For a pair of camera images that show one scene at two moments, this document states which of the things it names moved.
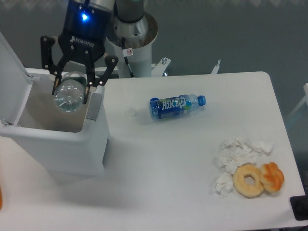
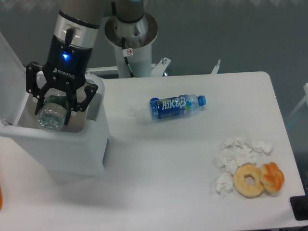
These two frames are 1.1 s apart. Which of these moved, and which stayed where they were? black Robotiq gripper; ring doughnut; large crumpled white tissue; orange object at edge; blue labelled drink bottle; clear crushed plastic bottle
Moved: clear crushed plastic bottle; black Robotiq gripper
Stayed: large crumpled white tissue; blue labelled drink bottle; ring doughnut; orange object at edge
